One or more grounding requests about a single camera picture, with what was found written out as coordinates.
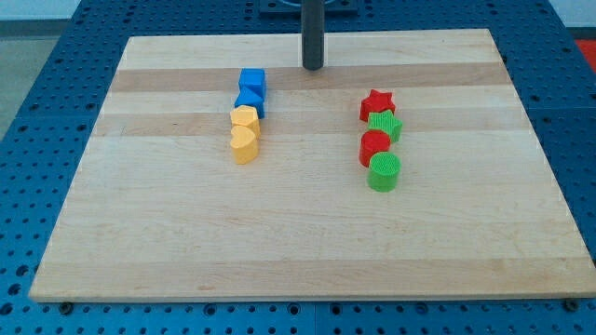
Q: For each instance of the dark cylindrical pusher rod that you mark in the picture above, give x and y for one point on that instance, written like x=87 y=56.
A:
x=312 y=32

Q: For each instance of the blue cube block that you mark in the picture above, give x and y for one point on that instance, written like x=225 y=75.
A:
x=253 y=79

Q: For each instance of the blue triangular prism block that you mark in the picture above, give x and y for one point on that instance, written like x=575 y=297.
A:
x=249 y=98

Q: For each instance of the red star block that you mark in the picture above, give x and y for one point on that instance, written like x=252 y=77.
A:
x=376 y=102

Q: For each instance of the yellow pentagon block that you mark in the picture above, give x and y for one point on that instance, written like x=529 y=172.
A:
x=246 y=116

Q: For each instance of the green star block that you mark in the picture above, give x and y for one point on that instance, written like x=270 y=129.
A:
x=387 y=122

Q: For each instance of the red cylinder block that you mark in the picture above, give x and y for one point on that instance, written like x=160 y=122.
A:
x=372 y=142

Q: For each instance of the yellow heart block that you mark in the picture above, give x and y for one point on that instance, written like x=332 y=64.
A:
x=244 y=144

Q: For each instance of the green cylinder block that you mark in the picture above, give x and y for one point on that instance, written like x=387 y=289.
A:
x=384 y=169

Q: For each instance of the light wooden board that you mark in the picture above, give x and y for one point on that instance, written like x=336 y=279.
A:
x=159 y=211

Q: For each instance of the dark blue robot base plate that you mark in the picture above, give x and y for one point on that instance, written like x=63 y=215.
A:
x=287 y=7

